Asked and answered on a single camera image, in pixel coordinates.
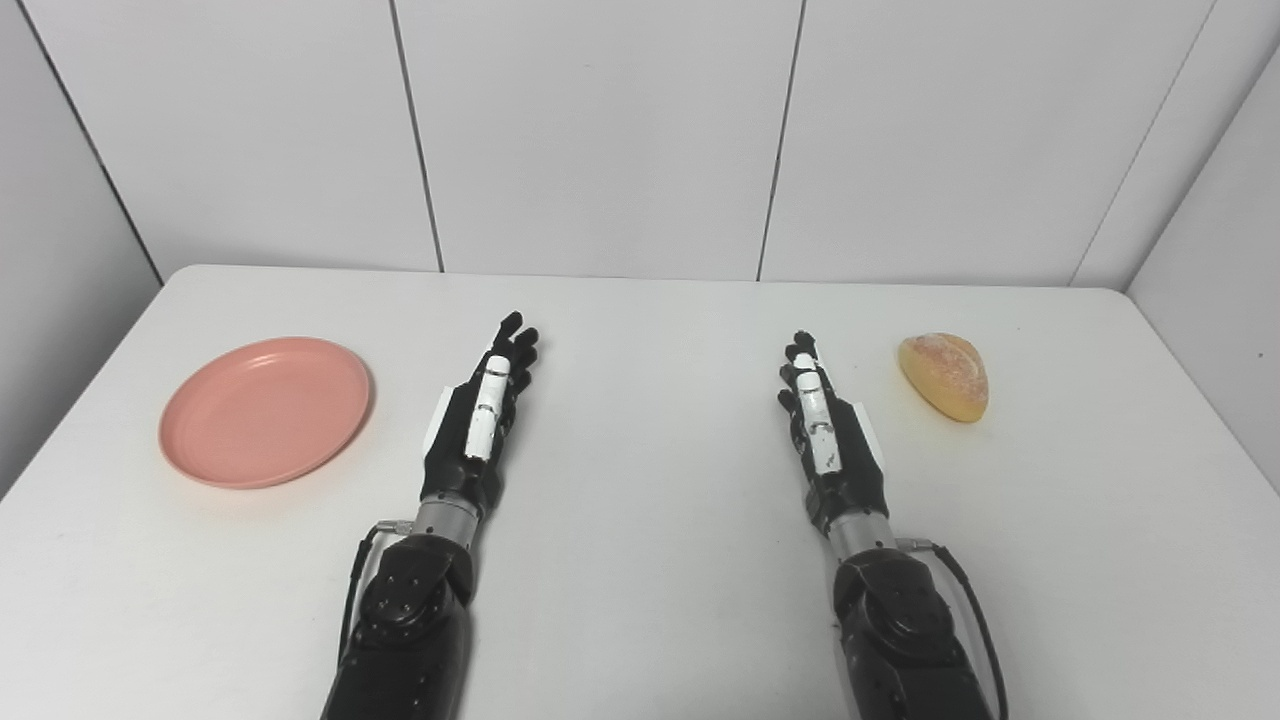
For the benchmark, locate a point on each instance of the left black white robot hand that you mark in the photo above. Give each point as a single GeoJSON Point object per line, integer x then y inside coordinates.
{"type": "Point", "coordinates": [470, 440]}

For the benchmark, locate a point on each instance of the pink round plate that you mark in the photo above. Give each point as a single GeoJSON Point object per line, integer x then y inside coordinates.
{"type": "Point", "coordinates": [266, 411]}

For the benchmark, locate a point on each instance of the golden bread roll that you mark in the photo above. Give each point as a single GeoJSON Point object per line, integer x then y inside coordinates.
{"type": "Point", "coordinates": [945, 374]}

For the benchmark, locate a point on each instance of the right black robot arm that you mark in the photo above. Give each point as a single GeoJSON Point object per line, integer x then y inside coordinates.
{"type": "Point", "coordinates": [900, 630]}

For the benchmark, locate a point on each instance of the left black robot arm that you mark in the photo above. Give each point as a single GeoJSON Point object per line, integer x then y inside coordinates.
{"type": "Point", "coordinates": [415, 620]}

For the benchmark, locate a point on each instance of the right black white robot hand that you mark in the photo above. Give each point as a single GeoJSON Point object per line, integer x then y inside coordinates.
{"type": "Point", "coordinates": [835, 450]}

